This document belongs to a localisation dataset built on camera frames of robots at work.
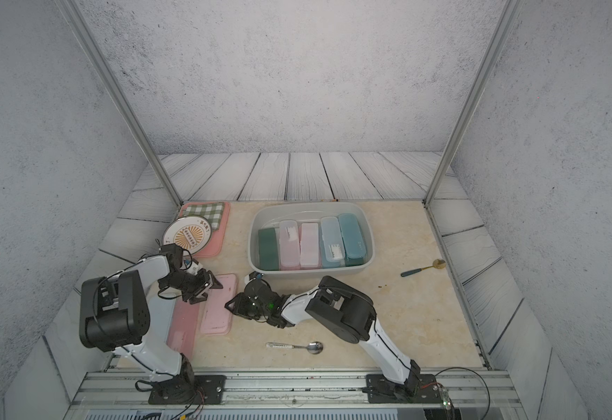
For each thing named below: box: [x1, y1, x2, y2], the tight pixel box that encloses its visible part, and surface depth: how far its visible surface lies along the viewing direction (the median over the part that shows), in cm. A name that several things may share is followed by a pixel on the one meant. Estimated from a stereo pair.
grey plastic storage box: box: [247, 201, 376, 278], surface depth 104 cm
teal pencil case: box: [337, 212, 367, 267], surface depth 105 cm
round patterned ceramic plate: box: [162, 216, 212, 255], surface depth 110 cm
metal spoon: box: [265, 341, 325, 356], surface depth 82 cm
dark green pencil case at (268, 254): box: [257, 227, 279, 271], surface depth 103 cm
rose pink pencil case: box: [166, 300, 200, 359], surface depth 86 cm
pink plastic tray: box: [178, 201, 232, 259], surface depth 110 cm
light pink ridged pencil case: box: [201, 273, 237, 336], surface depth 88 cm
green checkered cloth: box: [178, 202, 224, 231], surface depth 121 cm
